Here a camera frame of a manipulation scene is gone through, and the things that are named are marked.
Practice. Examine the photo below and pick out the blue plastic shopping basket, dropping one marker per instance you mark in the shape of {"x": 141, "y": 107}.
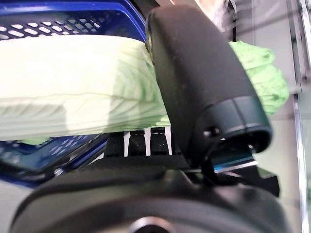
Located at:
{"x": 73, "y": 7}

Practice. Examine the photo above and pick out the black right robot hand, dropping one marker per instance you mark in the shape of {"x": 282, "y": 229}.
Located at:
{"x": 199, "y": 72}

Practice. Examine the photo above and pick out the green white napa cabbage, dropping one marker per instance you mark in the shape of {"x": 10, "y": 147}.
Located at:
{"x": 73, "y": 85}

